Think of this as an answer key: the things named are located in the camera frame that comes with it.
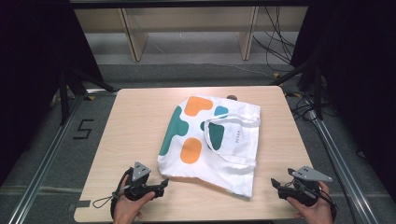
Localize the aluminium floor rail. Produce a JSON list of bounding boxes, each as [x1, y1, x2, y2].
[[7, 89, 117, 224], [305, 109, 380, 224]]

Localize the light wooden shelf unit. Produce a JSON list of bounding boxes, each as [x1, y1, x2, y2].
[[74, 6, 310, 63]]

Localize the bundle of black cables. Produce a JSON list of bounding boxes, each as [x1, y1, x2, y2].
[[251, 6, 297, 73]]

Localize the grey tape strip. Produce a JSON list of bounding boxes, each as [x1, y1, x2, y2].
[[68, 200, 92, 213]]

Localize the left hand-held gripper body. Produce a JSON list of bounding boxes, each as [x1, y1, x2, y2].
[[123, 161, 165, 202]]

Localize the black curtain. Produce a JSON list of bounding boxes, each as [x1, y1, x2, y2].
[[290, 0, 396, 200], [0, 0, 105, 187]]

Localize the white tote bag coloured blobs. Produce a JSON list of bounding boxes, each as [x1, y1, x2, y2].
[[157, 95, 262, 199]]

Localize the person's right hand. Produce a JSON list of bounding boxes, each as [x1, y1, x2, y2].
[[286, 181, 334, 224]]

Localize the black wrist strap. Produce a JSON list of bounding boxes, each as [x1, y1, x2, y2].
[[317, 186, 339, 222], [109, 167, 134, 220]]

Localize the grey cord loop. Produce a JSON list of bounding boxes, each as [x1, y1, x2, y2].
[[92, 193, 121, 209]]

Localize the black cables by stand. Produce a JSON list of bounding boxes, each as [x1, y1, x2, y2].
[[284, 89, 335, 121]]

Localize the person's left hand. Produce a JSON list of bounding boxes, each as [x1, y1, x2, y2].
[[113, 175, 156, 224]]

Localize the thin white floor cable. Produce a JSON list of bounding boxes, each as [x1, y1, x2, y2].
[[174, 61, 276, 80]]

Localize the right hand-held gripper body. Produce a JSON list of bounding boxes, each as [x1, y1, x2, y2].
[[277, 165, 333, 207]]

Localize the black metal stand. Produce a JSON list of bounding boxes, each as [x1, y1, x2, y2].
[[268, 57, 325, 121], [57, 66, 117, 127]]

